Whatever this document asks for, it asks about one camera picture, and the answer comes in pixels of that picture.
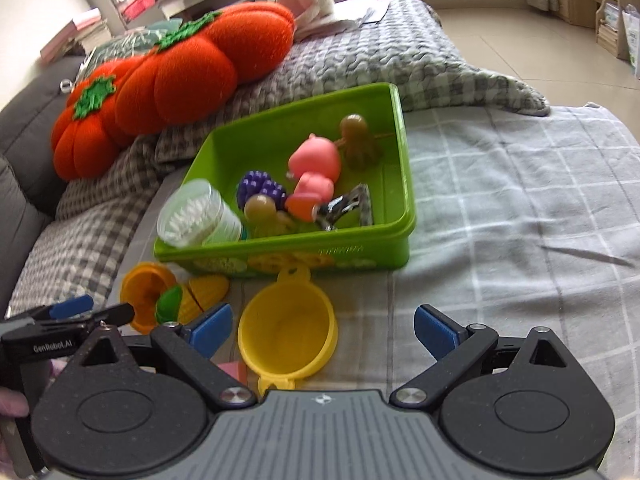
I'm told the metal clip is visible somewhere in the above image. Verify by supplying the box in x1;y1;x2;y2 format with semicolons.
312;184;373;231

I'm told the grey sofa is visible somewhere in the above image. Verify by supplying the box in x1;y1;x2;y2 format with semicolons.
1;56;84;314

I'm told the left hand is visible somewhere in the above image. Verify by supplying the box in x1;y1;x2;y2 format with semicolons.
0;358;68;466

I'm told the clear cotton swab jar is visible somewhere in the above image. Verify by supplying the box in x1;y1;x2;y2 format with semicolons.
156;179;245;248

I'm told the pink pig toy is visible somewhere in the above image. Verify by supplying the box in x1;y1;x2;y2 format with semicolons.
285;133;342;222

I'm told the large orange pumpkin pillow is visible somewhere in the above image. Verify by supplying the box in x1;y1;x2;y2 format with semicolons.
115;1;295;136

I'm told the green plastic bin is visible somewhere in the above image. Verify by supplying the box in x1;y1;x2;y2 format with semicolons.
154;84;416;277

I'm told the brown round figure toy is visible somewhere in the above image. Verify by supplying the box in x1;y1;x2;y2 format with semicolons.
244;194;296;237

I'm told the purple grape toy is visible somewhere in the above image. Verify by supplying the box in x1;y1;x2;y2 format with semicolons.
236;170;288;210

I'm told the grey checkered quilt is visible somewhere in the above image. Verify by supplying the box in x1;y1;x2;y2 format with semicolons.
6;0;552;317

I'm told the small orange pumpkin pillow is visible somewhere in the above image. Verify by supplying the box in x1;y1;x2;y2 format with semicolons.
51;55;143;182

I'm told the yellow toy strainer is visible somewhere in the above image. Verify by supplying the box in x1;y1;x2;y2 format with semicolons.
238;264;338;394

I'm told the yellow green corn toy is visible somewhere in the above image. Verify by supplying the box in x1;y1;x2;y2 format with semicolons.
155;274;230;325

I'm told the pink white plush toy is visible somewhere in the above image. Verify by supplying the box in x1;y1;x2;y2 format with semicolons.
276;0;354;42

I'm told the orange toy pumpkin half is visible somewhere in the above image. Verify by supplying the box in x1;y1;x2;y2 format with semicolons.
119;262;177;335

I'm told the brown octopus toy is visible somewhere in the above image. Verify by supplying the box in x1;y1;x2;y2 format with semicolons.
334;114;383;171

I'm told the light grey plaid sheet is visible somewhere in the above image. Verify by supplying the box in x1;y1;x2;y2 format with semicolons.
106;104;640;480

